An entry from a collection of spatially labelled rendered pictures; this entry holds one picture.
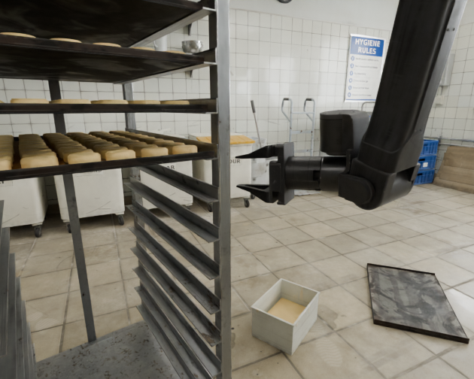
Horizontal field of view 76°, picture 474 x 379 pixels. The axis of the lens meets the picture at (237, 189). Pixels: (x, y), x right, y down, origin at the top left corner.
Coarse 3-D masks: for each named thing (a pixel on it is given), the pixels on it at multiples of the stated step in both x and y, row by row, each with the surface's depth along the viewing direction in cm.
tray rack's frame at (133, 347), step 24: (72, 192) 105; (72, 216) 106; (72, 240) 108; (120, 336) 123; (144, 336) 123; (48, 360) 111; (72, 360) 111; (96, 360) 111; (120, 360) 111; (144, 360) 111; (168, 360) 111
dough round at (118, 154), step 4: (108, 152) 53; (112, 152) 53; (116, 152) 53; (120, 152) 53; (124, 152) 53; (128, 152) 53; (132, 152) 54; (108, 156) 52; (112, 156) 52; (116, 156) 52; (120, 156) 52; (124, 156) 53; (128, 156) 53; (132, 156) 54
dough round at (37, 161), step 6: (30, 156) 48; (36, 156) 48; (42, 156) 48; (48, 156) 48; (54, 156) 48; (24, 162) 45; (30, 162) 45; (36, 162) 45; (42, 162) 46; (48, 162) 46; (54, 162) 47
